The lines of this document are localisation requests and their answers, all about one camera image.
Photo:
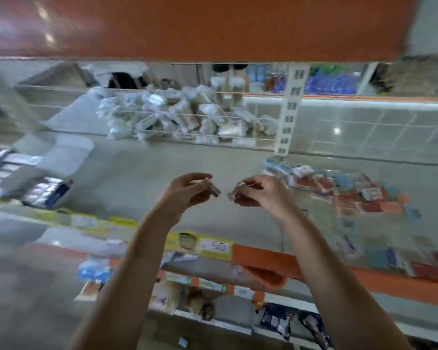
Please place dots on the person's right hand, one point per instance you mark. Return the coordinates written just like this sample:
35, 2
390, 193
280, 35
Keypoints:
270, 197

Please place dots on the person's left hand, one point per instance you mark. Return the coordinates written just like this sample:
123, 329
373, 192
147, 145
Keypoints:
179, 199

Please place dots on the grey white small box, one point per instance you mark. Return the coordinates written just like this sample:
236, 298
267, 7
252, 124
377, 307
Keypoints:
213, 189
239, 189

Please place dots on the pile of mixed erasers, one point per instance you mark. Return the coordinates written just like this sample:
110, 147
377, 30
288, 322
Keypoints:
365, 207

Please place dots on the blue white eraser box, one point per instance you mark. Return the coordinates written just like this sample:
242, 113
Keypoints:
62, 160

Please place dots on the box of pink-blue erasers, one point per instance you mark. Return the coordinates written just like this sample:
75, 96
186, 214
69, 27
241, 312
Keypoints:
7, 171

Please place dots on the person's right forearm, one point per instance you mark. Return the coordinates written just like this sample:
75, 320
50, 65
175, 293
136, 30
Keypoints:
350, 288

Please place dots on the person's left forearm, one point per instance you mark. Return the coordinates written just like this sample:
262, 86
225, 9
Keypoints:
120, 295

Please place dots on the white orange metal shelf unit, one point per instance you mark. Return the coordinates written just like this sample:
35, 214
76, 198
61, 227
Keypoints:
131, 178

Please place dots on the yellow price label strip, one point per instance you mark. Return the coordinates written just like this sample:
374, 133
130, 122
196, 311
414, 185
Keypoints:
131, 233

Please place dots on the pile of white packets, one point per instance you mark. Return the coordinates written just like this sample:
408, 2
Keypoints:
182, 113

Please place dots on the blue orange snack packet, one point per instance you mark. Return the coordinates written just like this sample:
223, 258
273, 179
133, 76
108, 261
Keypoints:
95, 272

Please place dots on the row of blue bottles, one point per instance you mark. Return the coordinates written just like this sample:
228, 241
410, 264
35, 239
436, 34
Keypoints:
321, 80

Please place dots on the row of dark snack packets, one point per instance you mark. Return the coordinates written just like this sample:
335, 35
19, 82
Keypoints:
292, 324

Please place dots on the blue paper scrap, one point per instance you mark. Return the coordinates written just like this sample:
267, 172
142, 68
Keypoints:
182, 342

